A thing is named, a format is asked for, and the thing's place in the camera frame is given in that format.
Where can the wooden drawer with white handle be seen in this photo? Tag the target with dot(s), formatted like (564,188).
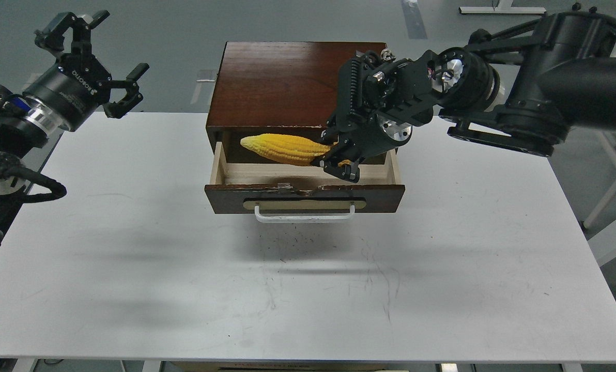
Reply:
(276,188)

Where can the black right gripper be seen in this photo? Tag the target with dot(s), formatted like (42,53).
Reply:
(375,137)

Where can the yellow corn cob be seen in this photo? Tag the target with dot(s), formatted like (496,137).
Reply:
(283,148)

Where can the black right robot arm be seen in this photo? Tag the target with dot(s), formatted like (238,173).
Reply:
(522,89)

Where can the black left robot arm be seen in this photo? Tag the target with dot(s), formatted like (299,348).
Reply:
(26,124)

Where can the white table base background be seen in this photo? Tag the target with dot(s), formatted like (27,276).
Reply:
(501,8)

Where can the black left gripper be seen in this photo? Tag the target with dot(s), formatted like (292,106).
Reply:
(71,89)

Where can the dark wooden cabinet box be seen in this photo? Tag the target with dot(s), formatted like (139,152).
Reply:
(278,87)

